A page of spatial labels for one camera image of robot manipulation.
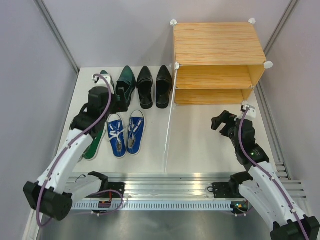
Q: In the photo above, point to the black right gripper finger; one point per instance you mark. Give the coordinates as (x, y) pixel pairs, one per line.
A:
(216, 122)
(229, 121)

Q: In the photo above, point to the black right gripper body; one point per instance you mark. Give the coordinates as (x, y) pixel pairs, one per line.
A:
(229, 130)

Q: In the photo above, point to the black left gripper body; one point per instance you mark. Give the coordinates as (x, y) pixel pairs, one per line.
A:
(116, 106)

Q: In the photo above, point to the black leather shoe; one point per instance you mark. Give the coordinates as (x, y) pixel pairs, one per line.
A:
(144, 86)
(163, 87)

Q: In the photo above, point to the white cabinet door panel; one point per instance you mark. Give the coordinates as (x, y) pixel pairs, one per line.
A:
(168, 133)

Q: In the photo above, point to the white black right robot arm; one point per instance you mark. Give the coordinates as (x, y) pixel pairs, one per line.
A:
(260, 185)

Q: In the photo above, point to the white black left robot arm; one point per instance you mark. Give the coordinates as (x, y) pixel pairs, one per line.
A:
(48, 194)

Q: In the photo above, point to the right green leather shoe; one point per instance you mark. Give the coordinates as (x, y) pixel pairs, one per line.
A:
(127, 77)

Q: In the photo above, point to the green leather shoe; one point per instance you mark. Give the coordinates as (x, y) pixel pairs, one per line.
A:
(109, 79)
(127, 77)

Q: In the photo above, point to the left green leather shoe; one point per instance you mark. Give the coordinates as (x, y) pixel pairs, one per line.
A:
(109, 79)

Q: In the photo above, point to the wooden shoe cabinet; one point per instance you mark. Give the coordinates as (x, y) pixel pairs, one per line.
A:
(216, 63)

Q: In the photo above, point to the left blue canvas sneaker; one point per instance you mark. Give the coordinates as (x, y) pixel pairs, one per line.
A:
(115, 132)

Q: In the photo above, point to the blue canvas sneaker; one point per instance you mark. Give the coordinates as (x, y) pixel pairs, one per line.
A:
(136, 129)
(115, 132)

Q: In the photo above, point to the right blue canvas sneaker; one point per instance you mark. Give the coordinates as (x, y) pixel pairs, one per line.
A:
(136, 129)

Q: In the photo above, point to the right green canvas sneaker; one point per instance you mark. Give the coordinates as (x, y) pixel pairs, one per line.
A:
(91, 152)

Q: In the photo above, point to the green canvas sneaker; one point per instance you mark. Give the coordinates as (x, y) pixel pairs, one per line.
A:
(80, 158)
(91, 152)

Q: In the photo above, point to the left green canvas sneaker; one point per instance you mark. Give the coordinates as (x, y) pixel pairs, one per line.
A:
(80, 158)

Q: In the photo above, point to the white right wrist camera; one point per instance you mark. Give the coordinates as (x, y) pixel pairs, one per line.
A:
(248, 110)

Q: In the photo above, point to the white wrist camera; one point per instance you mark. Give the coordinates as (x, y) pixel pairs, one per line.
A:
(248, 110)
(100, 81)

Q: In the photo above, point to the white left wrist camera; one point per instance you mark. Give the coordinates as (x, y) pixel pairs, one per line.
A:
(100, 81)

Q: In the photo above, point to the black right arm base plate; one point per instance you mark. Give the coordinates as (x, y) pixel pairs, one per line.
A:
(222, 190)

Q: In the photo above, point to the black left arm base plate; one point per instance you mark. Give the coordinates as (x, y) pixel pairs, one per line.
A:
(116, 186)

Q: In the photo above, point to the white slotted cable duct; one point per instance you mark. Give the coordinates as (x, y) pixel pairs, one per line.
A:
(139, 205)

